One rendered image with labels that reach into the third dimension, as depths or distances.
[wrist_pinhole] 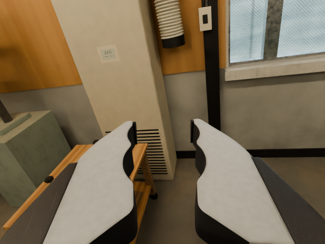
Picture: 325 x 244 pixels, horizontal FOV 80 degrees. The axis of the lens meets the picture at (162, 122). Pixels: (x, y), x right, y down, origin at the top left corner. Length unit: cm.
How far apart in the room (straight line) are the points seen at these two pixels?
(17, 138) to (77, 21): 93
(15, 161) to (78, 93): 72
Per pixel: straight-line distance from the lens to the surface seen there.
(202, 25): 139
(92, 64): 141
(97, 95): 148
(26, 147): 181
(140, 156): 126
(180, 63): 153
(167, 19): 131
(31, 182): 188
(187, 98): 164
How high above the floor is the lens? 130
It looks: 29 degrees down
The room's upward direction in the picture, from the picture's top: 11 degrees counter-clockwise
